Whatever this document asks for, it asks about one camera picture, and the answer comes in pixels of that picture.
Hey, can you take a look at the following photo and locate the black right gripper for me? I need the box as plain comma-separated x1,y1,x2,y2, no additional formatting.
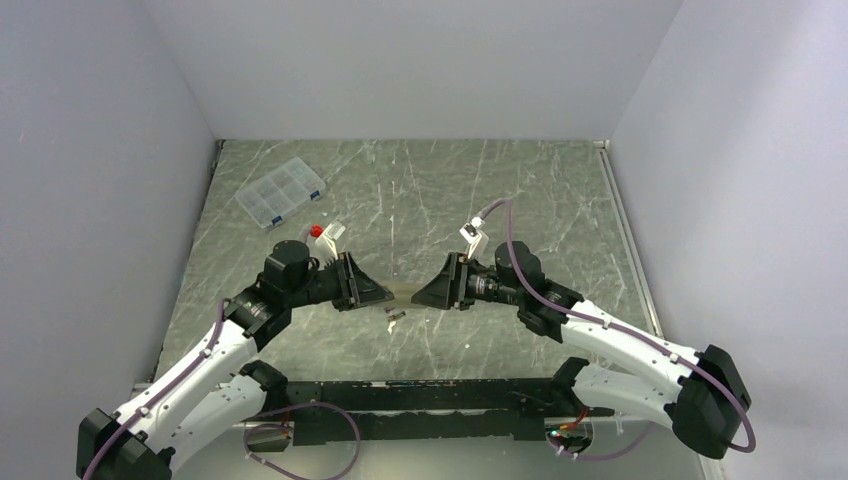
412,252,523,310

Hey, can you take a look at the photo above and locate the clear plastic organizer box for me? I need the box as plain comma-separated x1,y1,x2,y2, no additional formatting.
235,157,326,230

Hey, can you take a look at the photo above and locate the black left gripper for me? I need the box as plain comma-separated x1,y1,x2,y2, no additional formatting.
286,250,392,312

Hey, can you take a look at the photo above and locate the white remote control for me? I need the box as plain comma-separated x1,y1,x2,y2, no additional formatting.
385,280,426,303

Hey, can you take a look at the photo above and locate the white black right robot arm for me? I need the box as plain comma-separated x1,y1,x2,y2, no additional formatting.
350,241,756,459

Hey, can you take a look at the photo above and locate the aluminium frame rail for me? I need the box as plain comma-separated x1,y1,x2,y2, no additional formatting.
594,140,720,480

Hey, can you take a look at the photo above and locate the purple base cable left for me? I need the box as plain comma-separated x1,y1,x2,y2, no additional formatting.
243,402,361,480

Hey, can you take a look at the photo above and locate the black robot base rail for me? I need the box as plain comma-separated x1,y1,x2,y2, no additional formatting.
249,378,612,446

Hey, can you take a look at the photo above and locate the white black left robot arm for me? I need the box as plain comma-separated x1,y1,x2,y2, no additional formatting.
75,240,388,479

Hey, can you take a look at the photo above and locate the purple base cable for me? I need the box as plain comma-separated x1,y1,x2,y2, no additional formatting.
243,402,361,480
546,417,657,463

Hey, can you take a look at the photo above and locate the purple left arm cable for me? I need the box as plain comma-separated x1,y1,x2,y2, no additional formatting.
81,298,233,480

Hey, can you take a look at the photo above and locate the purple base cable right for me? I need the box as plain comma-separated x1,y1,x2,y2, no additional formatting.
546,417,657,463

